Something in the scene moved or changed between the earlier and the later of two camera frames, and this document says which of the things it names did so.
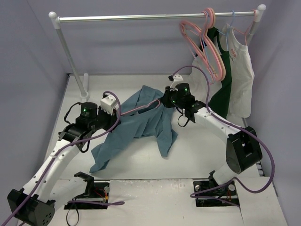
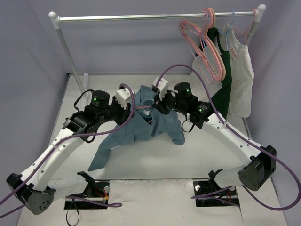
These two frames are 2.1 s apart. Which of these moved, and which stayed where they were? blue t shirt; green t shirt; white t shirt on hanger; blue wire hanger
Moved: blue t shirt
Stayed: blue wire hanger; green t shirt; white t shirt on hanger
